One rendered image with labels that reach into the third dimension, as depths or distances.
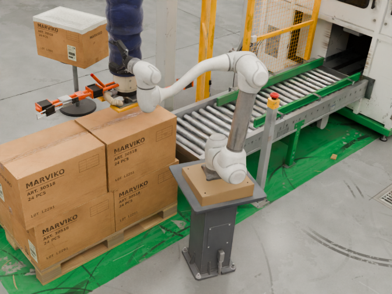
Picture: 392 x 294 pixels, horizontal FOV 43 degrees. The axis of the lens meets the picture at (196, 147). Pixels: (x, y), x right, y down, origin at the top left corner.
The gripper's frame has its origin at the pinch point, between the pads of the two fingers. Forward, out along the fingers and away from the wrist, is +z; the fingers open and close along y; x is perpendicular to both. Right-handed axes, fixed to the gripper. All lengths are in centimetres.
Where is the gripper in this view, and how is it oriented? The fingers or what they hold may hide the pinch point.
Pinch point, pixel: (112, 52)
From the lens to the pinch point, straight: 298.4
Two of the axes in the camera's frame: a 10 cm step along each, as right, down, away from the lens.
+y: -0.6, 8.3, 5.5
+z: -6.7, -4.4, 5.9
